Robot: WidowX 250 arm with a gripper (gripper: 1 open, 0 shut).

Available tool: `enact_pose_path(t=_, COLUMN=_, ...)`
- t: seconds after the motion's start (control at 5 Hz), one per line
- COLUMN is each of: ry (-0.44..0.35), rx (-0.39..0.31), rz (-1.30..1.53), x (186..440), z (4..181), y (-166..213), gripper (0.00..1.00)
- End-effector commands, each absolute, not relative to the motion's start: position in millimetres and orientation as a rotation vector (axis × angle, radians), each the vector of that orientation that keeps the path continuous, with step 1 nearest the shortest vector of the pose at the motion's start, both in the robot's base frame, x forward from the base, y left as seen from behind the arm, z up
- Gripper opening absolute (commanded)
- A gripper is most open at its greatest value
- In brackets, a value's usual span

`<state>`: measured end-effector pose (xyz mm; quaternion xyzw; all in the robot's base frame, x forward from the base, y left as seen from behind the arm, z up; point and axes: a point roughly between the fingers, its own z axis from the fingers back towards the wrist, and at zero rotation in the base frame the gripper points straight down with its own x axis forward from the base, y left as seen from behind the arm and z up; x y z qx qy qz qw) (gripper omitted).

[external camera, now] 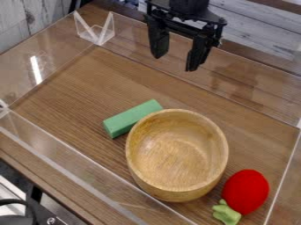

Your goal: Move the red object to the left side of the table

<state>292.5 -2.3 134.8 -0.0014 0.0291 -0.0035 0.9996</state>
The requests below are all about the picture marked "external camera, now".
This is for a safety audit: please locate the clear acrylic enclosure wall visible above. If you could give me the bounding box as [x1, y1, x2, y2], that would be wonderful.
[0, 3, 301, 225]

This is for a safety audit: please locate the black table frame bracket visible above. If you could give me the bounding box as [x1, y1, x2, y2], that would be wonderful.
[25, 185, 67, 225]

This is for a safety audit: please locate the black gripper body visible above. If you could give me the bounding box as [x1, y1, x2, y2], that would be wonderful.
[145, 0, 227, 47]

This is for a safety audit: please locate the red plush strawberry toy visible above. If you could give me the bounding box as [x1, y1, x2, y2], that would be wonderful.
[212, 169, 270, 225]

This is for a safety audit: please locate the black cable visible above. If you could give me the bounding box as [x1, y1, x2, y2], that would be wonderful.
[0, 198, 40, 225]

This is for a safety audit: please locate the clear acrylic corner bracket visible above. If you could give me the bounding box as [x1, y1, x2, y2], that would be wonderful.
[72, 11, 115, 46]

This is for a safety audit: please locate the wooden bowl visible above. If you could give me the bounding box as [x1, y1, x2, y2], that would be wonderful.
[124, 109, 228, 202]

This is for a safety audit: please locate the green foam block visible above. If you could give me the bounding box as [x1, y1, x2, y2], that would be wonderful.
[101, 99, 162, 139]

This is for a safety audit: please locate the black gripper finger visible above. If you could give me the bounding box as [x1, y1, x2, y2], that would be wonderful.
[186, 34, 210, 71]
[145, 15, 170, 59]

